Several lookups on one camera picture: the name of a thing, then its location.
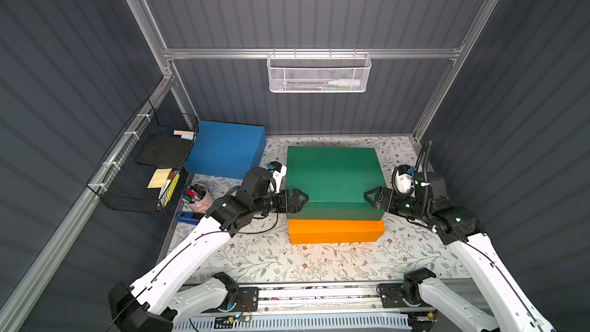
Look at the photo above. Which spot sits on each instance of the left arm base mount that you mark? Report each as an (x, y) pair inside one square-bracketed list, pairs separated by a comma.
[(242, 299)]

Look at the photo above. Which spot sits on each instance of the yellow ruler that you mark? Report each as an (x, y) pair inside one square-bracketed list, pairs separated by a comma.
[(167, 190)]

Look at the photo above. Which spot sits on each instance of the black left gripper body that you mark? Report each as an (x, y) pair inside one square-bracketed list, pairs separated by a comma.
[(286, 200)]

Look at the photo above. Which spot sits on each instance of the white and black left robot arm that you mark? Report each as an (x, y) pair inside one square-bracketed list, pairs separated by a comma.
[(156, 300)]

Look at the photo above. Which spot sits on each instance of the black notebook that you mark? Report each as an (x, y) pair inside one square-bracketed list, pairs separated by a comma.
[(165, 151)]

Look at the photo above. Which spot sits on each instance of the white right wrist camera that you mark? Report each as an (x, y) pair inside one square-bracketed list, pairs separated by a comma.
[(402, 180)]

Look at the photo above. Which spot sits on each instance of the white marker in basket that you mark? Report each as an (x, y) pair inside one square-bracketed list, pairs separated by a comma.
[(346, 84)]

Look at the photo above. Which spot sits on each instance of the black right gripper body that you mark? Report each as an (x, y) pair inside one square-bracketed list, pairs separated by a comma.
[(387, 199)]

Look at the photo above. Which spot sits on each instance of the green shoebox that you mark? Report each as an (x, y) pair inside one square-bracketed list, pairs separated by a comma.
[(335, 180)]

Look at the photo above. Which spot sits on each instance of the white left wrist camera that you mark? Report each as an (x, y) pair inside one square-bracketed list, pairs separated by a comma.
[(279, 172)]

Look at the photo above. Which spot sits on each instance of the white wire mesh basket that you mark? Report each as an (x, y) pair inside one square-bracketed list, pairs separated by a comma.
[(307, 73)]

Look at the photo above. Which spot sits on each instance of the black wire wall basket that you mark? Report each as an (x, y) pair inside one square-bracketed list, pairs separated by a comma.
[(143, 170)]

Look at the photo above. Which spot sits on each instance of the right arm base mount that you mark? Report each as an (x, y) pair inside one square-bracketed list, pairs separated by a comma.
[(394, 295)]

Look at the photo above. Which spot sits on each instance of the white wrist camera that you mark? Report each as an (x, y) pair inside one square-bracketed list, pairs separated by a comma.
[(402, 180), (279, 172)]

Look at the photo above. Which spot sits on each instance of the yellow sticky note pad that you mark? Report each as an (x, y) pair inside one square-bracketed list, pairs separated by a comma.
[(159, 178)]

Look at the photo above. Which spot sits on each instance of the orange shoebox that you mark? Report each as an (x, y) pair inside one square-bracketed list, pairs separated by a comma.
[(334, 231)]

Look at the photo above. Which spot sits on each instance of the blue shoebox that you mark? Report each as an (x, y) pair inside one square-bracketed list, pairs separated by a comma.
[(226, 150)]

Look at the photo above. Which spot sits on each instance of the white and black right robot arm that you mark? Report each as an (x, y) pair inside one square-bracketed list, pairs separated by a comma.
[(462, 233)]

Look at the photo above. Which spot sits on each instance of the pink sticky notes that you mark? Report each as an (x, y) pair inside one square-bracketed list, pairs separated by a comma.
[(186, 135)]

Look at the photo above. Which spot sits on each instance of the pink cup with pens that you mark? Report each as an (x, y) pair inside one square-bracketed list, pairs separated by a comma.
[(197, 198)]

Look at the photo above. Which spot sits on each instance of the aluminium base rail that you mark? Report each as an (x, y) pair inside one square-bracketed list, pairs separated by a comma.
[(318, 295)]

